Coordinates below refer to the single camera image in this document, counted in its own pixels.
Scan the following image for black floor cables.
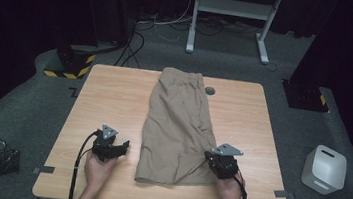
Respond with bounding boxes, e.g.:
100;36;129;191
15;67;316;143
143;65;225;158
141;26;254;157
113;16;148;70

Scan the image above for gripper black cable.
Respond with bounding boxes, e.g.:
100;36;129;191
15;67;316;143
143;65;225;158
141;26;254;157
233;169;253;199
68;127;100;199

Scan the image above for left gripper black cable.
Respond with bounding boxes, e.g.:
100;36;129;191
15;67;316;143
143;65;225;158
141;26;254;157
68;127;100;199

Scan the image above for grey tape piece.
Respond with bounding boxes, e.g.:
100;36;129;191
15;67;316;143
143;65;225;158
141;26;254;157
32;164;56;177
273;189;296;199

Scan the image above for khaki shorts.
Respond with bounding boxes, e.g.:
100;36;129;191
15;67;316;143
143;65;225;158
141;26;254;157
134;64;231;193

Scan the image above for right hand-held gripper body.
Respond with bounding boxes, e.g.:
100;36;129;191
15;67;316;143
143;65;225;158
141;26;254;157
205;141;246;182

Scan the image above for white box-shaped device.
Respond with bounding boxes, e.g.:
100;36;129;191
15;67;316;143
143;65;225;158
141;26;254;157
299;142;350;198

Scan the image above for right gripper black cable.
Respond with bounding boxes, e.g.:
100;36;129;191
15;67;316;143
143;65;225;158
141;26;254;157
233;169;253;199

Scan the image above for white floor cable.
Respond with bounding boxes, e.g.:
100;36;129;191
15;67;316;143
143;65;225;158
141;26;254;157
136;0;196;32

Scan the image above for white metal stand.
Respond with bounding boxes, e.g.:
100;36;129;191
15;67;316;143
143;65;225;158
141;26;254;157
185;0;286;67

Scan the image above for person's left hand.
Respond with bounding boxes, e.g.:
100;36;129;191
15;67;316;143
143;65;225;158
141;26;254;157
82;151;120;195

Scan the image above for grey round table grommet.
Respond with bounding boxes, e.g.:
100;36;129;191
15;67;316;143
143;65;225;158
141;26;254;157
203;86;216;97

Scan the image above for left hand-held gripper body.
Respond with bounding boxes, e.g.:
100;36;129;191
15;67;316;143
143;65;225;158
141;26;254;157
90;122;123;165

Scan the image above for person's right hand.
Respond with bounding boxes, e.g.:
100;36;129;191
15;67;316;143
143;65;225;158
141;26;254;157
213;168;249;199

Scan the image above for black base with yellow mark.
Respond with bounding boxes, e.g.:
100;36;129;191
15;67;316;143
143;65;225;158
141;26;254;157
278;78;332;114

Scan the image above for black yellow striped base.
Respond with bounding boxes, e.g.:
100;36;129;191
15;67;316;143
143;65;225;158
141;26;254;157
43;40;99;83

